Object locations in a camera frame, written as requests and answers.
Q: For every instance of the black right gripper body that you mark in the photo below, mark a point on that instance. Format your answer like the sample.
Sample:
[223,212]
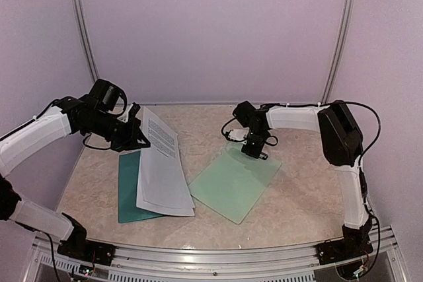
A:
[258,139]

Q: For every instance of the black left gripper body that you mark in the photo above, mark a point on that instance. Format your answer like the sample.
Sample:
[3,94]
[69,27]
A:
[121,137]

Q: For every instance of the dark green folder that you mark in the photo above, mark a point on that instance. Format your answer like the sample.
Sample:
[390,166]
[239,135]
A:
[127,190]

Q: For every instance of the light green clipboard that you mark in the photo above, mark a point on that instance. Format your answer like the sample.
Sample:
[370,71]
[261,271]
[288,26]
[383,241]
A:
[233,182]

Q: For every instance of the white paper sheet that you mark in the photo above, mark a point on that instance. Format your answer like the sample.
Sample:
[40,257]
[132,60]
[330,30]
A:
[161,185]

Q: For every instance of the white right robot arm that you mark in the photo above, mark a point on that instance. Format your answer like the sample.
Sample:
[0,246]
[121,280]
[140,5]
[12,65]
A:
[341,139]

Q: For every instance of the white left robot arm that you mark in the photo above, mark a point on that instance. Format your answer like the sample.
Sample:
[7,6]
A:
[92,114]

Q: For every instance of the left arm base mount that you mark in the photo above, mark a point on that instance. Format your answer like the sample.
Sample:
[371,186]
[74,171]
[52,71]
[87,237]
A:
[78,247]

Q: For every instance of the front aluminium rail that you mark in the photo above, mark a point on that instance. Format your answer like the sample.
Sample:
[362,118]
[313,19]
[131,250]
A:
[300,262]

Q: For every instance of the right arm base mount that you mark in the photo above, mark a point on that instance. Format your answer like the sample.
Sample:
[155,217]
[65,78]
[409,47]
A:
[354,243]

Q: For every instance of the left aluminium frame post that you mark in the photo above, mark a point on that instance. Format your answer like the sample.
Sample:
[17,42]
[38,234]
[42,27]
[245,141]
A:
[84,39]

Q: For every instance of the aluminium frame post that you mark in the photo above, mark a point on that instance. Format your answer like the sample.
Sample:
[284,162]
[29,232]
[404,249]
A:
[84,39]
[338,49]

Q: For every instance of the right aluminium frame post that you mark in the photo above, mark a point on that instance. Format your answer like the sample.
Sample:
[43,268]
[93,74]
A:
[338,49]

